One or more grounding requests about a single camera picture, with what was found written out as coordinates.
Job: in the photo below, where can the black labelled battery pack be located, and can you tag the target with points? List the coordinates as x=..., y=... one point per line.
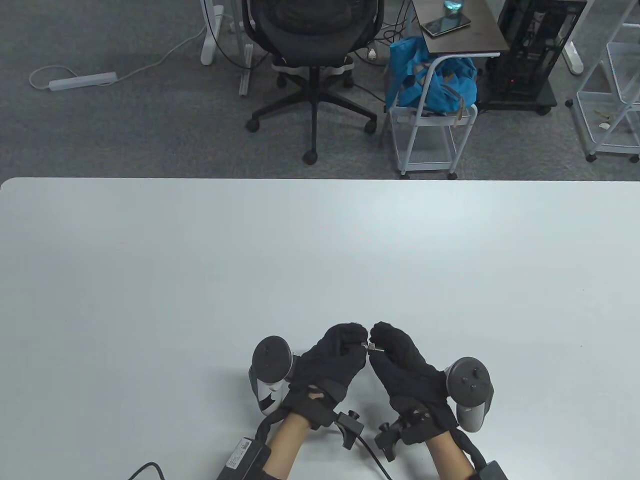
x=242, y=457

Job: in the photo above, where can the black smartphone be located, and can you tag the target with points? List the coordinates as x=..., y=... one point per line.
x=445, y=26

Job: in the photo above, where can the black wheeled stand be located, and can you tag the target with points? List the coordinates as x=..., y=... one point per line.
x=520, y=104

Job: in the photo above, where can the person's left forearm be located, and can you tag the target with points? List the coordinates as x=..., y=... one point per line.
x=286, y=445

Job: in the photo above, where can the white power plug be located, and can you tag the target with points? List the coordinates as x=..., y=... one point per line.
x=371, y=53

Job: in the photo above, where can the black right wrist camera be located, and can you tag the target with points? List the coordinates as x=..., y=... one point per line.
x=390, y=442

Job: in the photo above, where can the plain black battery pack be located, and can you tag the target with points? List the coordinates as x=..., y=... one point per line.
x=492, y=472

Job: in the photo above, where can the white desk foot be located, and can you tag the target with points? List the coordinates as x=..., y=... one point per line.
x=575, y=60

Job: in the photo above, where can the person's left hand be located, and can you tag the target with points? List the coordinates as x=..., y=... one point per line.
x=327, y=365

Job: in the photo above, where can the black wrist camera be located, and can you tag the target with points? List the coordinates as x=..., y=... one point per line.
x=350, y=427
x=390, y=442

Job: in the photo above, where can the grey right hand controller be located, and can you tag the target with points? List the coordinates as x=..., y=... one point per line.
x=470, y=381

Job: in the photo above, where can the white power strip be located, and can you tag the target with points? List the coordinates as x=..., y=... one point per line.
x=82, y=81

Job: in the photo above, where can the black computer case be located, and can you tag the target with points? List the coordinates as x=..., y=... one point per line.
x=530, y=50

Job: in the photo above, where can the dark brown side table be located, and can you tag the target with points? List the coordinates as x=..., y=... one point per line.
x=475, y=35

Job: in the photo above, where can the wide white desk leg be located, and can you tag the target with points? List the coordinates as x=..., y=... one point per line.
x=209, y=50

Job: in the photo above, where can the blue tinted glass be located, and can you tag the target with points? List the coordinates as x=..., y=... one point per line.
x=454, y=6

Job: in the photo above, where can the blue fabric bag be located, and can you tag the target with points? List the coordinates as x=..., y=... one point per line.
x=407, y=75

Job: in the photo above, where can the grey hand controller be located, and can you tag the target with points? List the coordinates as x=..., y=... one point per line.
x=271, y=355
x=470, y=381

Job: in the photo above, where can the narrow white desk leg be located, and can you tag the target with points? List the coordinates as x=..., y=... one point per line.
x=245, y=75

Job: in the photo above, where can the small white scrap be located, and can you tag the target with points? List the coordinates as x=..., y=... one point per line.
x=604, y=126

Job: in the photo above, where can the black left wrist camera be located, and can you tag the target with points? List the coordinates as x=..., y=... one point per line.
x=350, y=427

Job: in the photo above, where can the white mesh rolling rack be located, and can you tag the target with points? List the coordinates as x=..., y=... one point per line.
x=600, y=100

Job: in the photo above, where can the grey left hand controller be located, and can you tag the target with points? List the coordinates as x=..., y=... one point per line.
x=271, y=355

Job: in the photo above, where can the person's right hand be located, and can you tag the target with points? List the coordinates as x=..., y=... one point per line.
x=407, y=370

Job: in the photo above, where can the black office chair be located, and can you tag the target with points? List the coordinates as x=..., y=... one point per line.
x=312, y=30

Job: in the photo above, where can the person's right forearm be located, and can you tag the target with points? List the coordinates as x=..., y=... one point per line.
x=449, y=457

